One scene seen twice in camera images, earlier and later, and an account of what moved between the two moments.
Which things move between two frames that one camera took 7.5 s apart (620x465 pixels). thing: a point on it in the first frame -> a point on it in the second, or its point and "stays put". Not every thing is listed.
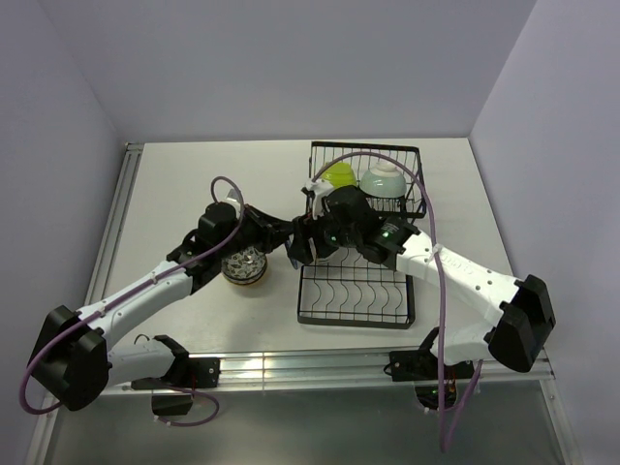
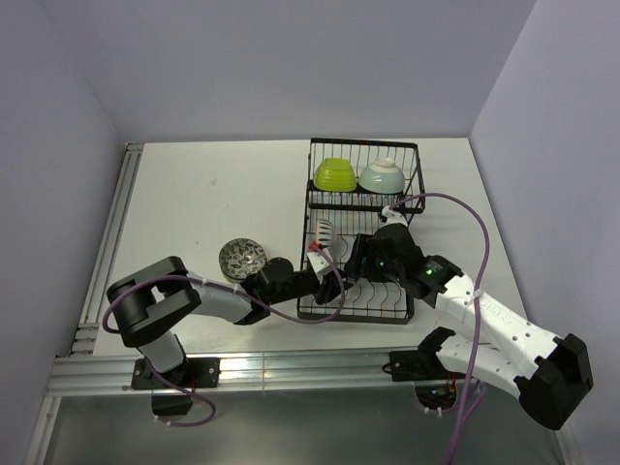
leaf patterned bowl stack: [243, 266] stays put
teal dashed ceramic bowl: [384, 180] stays put
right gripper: [304, 231] -> [367, 246]
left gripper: [271, 231] -> [328, 288]
